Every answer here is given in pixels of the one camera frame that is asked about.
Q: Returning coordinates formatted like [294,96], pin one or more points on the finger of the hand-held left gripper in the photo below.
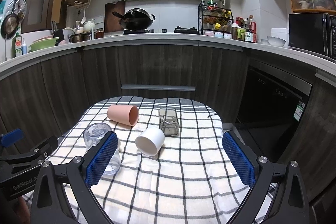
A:
[34,153]
[11,136]

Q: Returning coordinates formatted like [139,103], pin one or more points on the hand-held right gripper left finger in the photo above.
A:
[102,158]

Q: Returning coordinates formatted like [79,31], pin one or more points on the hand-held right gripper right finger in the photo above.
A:
[239,158]

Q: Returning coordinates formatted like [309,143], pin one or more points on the clear plastic cup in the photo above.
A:
[94,134]

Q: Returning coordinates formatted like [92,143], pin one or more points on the pink cup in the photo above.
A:
[120,113]

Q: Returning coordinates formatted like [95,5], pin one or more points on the white cup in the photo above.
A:
[152,140]

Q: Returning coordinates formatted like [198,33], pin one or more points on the grey square glass cup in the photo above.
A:
[168,121]

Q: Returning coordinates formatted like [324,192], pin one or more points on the black built-in dishwasher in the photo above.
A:
[267,108]

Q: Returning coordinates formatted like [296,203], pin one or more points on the black white checkered cloth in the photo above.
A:
[170,179]

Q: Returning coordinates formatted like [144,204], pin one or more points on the blue white bottle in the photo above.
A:
[24,48]

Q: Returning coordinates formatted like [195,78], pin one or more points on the green dish soap bottle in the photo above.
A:
[17,47]

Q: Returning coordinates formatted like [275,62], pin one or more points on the green plastic basin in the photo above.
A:
[43,44]

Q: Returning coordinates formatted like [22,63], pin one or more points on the dark wood base cabinets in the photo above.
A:
[157,64]

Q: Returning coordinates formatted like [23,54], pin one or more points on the hanging frying pan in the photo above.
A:
[9,26]

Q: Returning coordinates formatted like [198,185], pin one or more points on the black knife block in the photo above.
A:
[57,31]

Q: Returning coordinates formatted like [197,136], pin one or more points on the steel pot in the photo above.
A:
[78,37]

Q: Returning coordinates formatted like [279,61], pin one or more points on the small white bowl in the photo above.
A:
[264,42]

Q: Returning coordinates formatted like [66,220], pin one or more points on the white ceramic jar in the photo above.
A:
[227,35]

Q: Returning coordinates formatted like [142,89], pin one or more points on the glass jar red contents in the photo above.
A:
[99,34]

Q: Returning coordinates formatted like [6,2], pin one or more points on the blue ceramic jar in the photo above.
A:
[218,34]

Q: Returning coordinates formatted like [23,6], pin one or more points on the dark sauce bottle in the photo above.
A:
[251,31]

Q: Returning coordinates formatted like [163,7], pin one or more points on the pink ceramic jar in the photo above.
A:
[209,33]

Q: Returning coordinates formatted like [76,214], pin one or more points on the white rice cooker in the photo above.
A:
[279,33]

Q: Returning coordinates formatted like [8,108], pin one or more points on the white teapot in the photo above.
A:
[89,26]

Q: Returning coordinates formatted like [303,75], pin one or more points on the white ladle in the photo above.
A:
[83,19]

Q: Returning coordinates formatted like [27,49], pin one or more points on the black gas stove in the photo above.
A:
[186,29]

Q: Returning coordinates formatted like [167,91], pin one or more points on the dark brown cutting board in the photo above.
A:
[111,19]

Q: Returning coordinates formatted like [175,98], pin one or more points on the row of seasoning bottles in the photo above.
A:
[216,19]

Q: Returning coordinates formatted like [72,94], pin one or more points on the black wok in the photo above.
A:
[139,19]

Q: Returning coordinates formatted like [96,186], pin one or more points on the black microwave oven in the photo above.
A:
[307,29]

